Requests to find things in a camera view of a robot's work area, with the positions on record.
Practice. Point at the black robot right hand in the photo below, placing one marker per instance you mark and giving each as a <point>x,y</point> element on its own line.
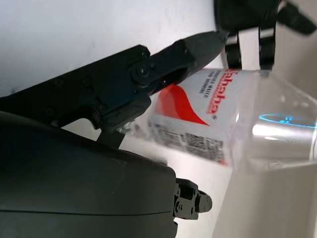
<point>74,178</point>

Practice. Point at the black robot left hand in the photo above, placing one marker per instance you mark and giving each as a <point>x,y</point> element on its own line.
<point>242,12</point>

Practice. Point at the clear Wahaha water bottle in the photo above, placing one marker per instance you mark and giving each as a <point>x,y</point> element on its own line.
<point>198,119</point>

